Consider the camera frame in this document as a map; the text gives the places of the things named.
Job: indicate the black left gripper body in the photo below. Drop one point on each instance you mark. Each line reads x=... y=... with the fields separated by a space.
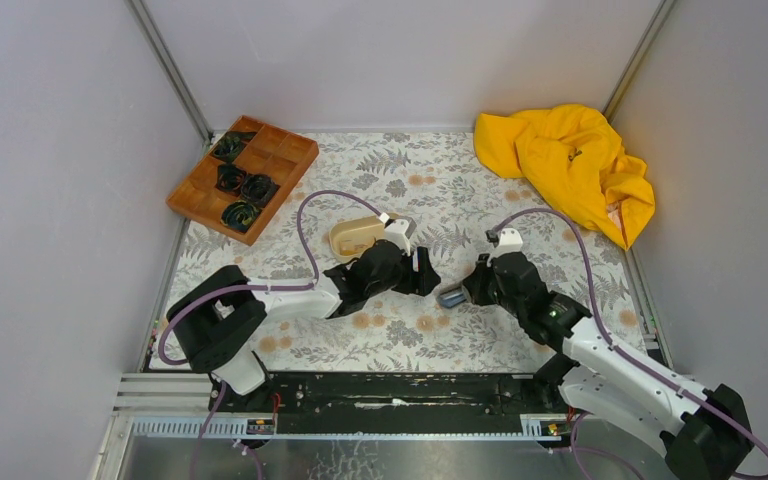
x=408 y=270

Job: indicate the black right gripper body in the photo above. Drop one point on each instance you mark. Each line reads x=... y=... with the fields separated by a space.
x=483 y=288

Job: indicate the grey card holder wallet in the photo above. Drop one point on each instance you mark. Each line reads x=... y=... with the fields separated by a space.
x=452 y=297

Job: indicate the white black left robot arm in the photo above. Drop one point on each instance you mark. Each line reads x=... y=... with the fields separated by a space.
x=214 y=322

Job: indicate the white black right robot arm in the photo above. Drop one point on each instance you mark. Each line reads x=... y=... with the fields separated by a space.
x=700 y=433

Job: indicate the beige oval plastic tray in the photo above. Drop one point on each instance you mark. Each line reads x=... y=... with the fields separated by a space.
x=349 y=239

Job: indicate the floral patterned table mat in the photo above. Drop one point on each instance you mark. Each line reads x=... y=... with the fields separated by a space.
x=435 y=179

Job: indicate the yellow crumpled cloth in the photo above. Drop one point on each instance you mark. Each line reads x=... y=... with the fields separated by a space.
x=576 y=161

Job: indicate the dark rolled ribbon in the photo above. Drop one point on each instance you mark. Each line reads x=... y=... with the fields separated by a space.
x=240 y=215
x=231 y=145
x=230 y=179
x=258 y=189

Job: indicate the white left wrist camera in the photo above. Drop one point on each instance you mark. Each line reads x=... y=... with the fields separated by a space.
x=398 y=230

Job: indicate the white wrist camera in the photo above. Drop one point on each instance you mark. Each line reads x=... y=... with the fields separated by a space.
x=504 y=241
x=398 y=230

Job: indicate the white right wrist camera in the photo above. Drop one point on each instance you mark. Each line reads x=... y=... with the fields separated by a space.
x=504 y=241

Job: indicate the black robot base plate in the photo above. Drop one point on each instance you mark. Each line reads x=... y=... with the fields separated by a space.
x=334 y=403

